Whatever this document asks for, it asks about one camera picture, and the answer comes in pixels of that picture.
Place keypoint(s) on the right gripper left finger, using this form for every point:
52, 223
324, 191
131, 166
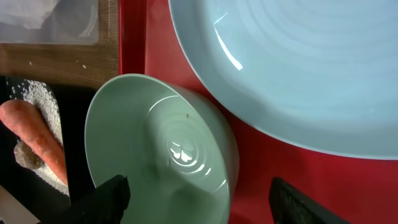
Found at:
105, 205

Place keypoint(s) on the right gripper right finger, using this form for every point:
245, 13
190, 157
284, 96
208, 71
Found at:
290, 206

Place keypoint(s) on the green bowl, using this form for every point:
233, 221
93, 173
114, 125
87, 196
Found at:
174, 146

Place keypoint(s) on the brown round cookie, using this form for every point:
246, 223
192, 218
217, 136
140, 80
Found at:
26, 158

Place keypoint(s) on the orange carrot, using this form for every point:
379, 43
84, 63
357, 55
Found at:
25, 120

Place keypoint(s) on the white rice pile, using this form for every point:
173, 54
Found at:
41, 95

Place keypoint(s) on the black waste tray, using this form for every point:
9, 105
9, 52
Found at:
38, 197

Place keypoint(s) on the clear plastic waste bin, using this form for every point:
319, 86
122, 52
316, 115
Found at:
50, 21

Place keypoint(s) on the red serving tray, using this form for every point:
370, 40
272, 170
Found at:
357, 190

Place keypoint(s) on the large light blue plate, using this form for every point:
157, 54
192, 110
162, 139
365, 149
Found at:
318, 74

